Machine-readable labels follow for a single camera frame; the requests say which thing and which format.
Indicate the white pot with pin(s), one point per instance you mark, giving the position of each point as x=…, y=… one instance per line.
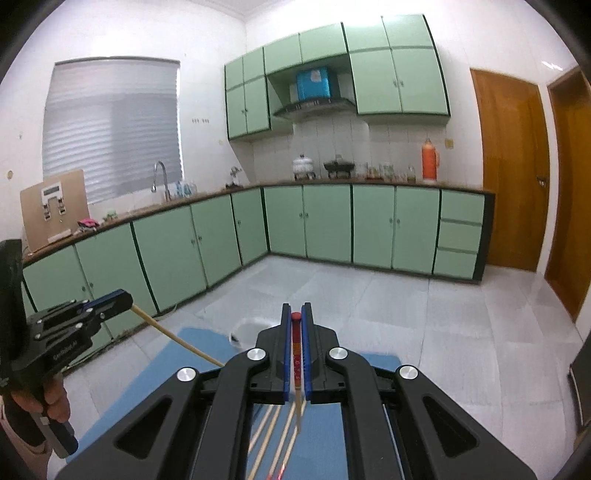
x=303, y=165

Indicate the metal faucet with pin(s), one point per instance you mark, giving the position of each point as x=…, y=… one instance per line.
x=161, y=177

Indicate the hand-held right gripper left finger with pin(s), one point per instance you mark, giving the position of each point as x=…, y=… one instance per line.
x=286, y=355

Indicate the glass jar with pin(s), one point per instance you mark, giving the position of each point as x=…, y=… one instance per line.
x=411, y=174

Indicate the clear bottle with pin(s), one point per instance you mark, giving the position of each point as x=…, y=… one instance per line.
x=187, y=189

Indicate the black chair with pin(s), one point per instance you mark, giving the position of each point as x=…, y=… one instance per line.
x=581, y=392

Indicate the cardboard water purifier box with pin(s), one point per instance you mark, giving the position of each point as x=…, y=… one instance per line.
x=55, y=207

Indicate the white window blind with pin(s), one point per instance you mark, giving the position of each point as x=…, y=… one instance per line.
x=111, y=134

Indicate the green wall cabinet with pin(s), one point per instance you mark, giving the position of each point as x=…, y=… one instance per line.
x=318, y=46
x=247, y=108
x=406, y=83

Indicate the black range hood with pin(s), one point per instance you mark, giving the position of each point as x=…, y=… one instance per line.
x=314, y=108

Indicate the patterned ceramic jar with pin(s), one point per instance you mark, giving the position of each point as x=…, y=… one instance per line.
x=387, y=171

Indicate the red-ended chopstick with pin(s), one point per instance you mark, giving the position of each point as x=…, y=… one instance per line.
x=289, y=450

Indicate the orange thermos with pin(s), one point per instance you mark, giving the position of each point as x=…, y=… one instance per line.
x=429, y=161

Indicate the person's left hand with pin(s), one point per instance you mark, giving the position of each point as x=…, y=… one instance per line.
x=57, y=401

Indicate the red-tipped wooden chopstick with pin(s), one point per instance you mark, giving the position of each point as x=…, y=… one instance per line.
x=180, y=339
x=297, y=341

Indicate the green base cabinet with drawers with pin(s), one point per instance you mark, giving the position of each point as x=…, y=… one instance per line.
x=328, y=221

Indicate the person's left forearm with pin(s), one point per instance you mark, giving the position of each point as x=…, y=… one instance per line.
x=18, y=457

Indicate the black wok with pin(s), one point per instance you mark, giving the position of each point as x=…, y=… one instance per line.
x=338, y=165

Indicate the green base cabinet run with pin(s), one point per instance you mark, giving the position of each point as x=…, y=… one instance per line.
x=166, y=249

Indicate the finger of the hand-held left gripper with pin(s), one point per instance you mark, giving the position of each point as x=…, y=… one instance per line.
x=117, y=307
x=105, y=298

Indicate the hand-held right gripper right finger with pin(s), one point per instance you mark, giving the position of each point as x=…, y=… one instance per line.
x=307, y=355

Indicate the pink cloth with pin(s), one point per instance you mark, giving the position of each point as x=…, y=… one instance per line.
x=87, y=224

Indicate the blue mat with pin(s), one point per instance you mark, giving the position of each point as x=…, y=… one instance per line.
x=203, y=344

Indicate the black gas stove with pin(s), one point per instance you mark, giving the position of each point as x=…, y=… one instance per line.
x=339, y=175

